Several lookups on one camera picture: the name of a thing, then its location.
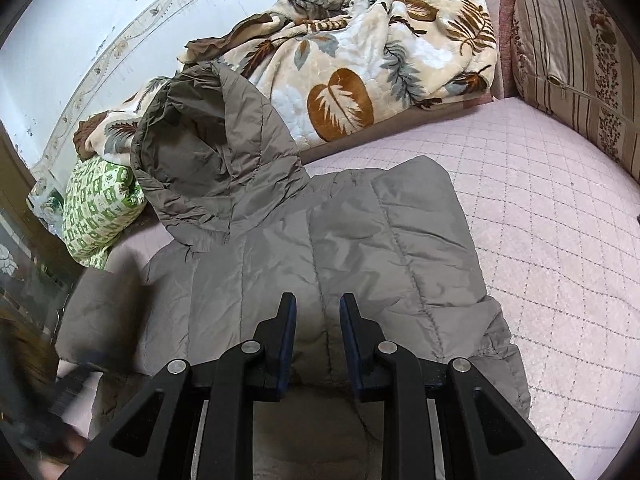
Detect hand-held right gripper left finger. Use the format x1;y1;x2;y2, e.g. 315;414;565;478
62;292;298;480

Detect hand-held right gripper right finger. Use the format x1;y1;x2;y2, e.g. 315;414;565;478
339;292;576;480

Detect grey-brown hooded puffer jacket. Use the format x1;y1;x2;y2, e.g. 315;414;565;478
55;62;532;480

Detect wooden cabinet with glass door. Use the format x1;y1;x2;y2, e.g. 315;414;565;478
0;125;86;361

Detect green white patterned pillow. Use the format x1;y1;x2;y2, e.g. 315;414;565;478
61;156;147;268

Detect pink quilted bed sheet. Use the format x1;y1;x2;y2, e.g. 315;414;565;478
55;95;640;480

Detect floral leaf print blanket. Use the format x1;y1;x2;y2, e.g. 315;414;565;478
74;0;498;168

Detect striped brown armchair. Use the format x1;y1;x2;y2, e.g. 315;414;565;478
511;0;640;186

